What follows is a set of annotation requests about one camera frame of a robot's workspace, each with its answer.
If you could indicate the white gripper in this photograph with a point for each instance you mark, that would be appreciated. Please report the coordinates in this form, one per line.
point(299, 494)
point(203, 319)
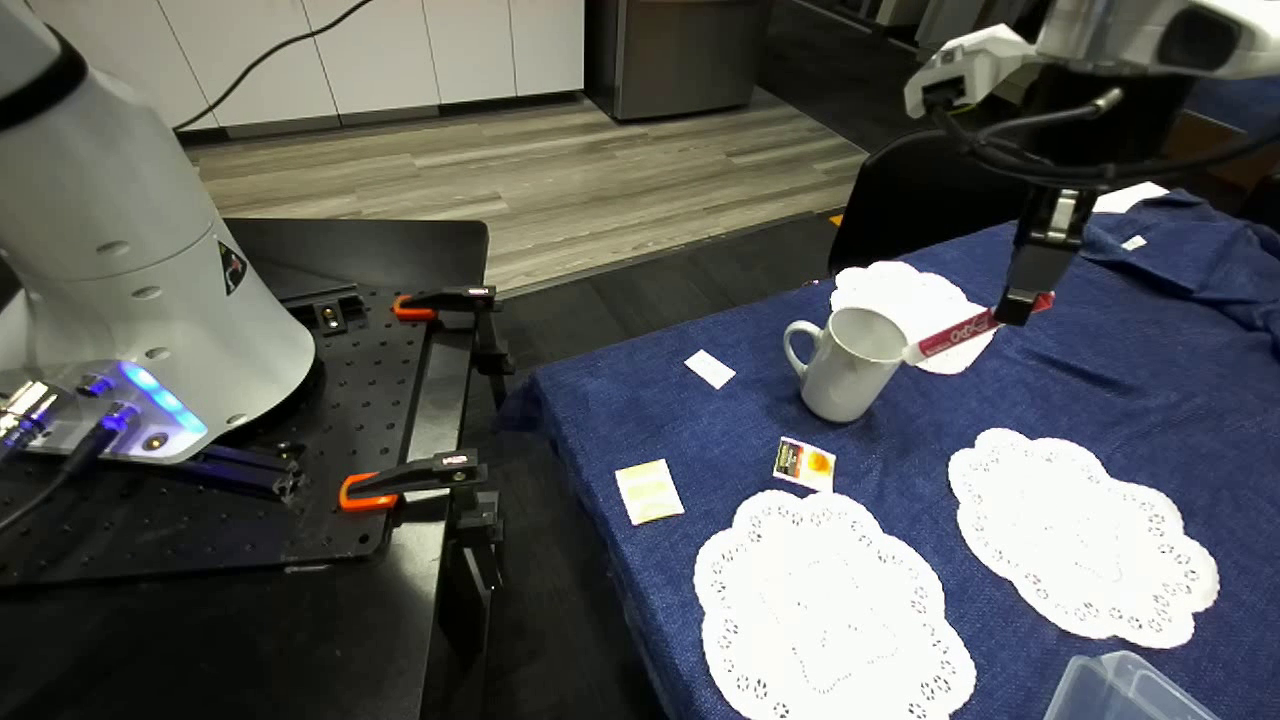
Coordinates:
point(972, 63)

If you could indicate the red and white marker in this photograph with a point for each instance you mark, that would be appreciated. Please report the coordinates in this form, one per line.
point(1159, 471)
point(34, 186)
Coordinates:
point(961, 334)

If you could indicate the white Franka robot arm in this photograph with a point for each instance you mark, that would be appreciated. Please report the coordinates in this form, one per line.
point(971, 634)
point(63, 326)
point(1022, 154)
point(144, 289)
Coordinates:
point(134, 266)

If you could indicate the white ceramic mug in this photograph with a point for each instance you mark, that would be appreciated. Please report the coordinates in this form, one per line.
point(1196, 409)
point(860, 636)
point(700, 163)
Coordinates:
point(855, 366)

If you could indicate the black office chair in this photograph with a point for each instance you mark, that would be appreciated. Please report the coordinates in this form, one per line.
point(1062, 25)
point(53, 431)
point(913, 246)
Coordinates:
point(921, 201)

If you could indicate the dark blue table cloth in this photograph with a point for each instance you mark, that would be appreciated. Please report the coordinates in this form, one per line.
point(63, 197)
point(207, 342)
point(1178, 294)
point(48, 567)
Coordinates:
point(1144, 361)

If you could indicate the white paper doily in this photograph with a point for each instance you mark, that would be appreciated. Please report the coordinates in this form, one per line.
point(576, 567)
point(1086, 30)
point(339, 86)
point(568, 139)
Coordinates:
point(905, 289)
point(830, 607)
point(1083, 533)

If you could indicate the small colourful printed packet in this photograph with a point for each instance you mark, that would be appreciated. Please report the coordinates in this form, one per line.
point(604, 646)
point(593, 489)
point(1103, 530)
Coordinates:
point(804, 462)

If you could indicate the white narrow paper sachet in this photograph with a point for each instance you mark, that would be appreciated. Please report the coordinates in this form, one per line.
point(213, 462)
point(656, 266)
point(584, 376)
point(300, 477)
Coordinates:
point(710, 370)

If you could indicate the stainless steel appliance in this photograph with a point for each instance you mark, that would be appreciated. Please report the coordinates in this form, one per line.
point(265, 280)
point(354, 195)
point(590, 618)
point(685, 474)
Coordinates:
point(678, 54)

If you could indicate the clear plastic container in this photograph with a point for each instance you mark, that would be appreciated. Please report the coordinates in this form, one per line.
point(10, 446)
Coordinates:
point(1126, 690)

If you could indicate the cream square paper sachet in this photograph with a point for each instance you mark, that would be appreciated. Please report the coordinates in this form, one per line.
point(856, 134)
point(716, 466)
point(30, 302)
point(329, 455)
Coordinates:
point(651, 489)

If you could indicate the orange-tipped black clamp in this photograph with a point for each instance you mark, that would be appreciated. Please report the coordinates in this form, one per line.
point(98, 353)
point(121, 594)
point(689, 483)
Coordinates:
point(444, 305)
point(415, 483)

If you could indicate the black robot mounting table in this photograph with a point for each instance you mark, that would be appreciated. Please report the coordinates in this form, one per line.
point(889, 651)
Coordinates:
point(265, 584)

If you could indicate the white wall cabinets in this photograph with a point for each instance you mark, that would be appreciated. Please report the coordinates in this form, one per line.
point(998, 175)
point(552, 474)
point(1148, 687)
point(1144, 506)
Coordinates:
point(335, 54)

